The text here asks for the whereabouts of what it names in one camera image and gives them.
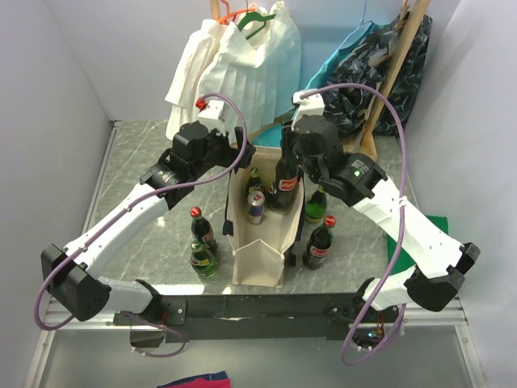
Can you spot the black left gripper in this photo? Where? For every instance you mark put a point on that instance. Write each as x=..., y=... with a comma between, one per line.
x=231, y=154

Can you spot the green bottle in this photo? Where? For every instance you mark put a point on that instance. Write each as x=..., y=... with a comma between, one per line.
x=254, y=183
x=203, y=261
x=270, y=194
x=316, y=205

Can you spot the cola glass bottle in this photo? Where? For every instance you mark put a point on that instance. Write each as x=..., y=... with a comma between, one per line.
x=286, y=174

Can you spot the silver beverage can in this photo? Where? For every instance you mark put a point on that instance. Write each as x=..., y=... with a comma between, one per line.
x=256, y=207

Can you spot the cream canvas tote bag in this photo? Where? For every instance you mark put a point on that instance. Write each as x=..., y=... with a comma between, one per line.
x=259, y=250

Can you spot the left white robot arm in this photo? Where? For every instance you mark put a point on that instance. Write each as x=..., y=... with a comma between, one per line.
x=73, y=274

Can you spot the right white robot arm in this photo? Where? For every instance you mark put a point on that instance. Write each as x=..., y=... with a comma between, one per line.
x=440, y=261

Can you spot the teal shirt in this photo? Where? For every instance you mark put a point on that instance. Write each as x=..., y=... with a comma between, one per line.
x=271, y=136

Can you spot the wooden clothes rack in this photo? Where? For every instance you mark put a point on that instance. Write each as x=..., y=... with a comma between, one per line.
x=380, y=120

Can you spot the dark patterned garment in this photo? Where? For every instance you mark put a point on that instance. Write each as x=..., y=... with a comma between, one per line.
x=368, y=64

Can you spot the white pleated garment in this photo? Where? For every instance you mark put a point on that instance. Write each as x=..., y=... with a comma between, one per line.
x=259, y=69

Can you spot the front left cola bottle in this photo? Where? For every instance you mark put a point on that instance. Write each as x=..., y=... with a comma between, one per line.
x=202, y=230

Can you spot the front right cola bottle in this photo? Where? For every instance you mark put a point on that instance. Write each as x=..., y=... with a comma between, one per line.
x=319, y=244

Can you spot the orange hanger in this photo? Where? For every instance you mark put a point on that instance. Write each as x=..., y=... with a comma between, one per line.
x=229, y=15

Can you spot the green cloth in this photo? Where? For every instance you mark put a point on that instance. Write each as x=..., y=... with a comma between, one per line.
x=404, y=260

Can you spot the black base beam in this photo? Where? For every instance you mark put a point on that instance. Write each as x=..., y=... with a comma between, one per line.
x=263, y=316

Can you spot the pink and blue cloth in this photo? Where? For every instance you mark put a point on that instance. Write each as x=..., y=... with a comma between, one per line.
x=207, y=380

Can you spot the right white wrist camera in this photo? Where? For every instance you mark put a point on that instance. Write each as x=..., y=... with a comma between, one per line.
x=307, y=103

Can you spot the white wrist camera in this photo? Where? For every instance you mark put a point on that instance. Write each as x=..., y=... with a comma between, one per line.
x=212, y=114
x=307, y=103

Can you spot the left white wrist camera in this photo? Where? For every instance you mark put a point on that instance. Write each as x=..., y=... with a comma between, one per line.
x=212, y=114

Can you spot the blue wire hanger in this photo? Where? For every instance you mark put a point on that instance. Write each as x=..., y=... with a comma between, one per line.
x=361, y=22

